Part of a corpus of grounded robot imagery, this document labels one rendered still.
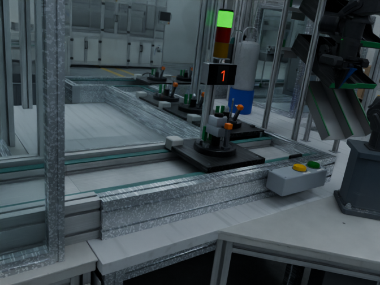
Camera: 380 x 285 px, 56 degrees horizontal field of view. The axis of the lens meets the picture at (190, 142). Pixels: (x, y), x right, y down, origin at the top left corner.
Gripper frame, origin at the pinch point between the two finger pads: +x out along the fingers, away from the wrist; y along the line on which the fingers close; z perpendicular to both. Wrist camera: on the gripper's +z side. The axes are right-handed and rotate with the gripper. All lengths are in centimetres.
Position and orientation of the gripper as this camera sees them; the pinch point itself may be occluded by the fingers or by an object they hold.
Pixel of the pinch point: (340, 77)
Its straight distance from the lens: 124.5
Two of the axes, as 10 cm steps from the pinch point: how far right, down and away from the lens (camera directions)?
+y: -8.2, 0.9, -5.7
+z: -5.6, -3.6, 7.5
